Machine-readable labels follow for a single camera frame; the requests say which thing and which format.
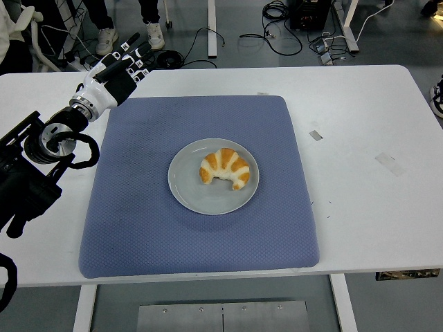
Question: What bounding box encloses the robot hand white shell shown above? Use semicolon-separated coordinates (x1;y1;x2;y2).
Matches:
71;33;153;120

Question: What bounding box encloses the croissant bread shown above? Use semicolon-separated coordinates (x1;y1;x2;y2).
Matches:
199;147;251;191

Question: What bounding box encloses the white power strip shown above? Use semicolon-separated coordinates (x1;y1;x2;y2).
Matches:
67;57;93;72

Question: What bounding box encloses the person with white shoes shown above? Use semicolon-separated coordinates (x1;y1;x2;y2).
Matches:
82;0;166;56

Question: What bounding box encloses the chair leg with caster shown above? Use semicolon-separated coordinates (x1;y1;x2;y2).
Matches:
162;0;174;30

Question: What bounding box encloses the blue quilted mat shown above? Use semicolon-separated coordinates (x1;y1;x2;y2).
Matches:
78;95;320;279

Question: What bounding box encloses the grey round plate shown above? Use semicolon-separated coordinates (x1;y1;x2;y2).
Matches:
168;138;260;215

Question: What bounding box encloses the white table leg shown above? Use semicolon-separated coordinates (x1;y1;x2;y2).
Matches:
72;285;98;332
328;275;359;332

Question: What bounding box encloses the black equipment box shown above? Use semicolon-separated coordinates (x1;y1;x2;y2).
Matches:
289;0;329;30

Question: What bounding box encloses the white desk leg with foot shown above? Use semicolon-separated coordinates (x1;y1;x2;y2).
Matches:
332;0;361;53

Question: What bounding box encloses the long clear tape piece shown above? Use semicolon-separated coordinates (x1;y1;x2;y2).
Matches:
374;152;406;177

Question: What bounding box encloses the person's foot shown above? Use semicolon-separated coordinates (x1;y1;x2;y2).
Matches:
420;0;443;17
428;74;443;120

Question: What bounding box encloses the white chair frame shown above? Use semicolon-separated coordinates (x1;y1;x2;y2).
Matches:
30;19;62;73

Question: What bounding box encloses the coiled black cable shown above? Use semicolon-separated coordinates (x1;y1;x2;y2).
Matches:
156;50;185;69

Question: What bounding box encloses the black cable with plug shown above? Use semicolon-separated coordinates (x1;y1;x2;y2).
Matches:
179;27;226;68

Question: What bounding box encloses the long black cable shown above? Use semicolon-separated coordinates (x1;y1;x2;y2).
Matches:
239;0;304;56

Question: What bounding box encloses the white cable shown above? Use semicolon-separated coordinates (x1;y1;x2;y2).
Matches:
355;0;395;42

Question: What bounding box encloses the metal bracket under table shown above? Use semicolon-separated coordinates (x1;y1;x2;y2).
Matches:
375;268;441;282

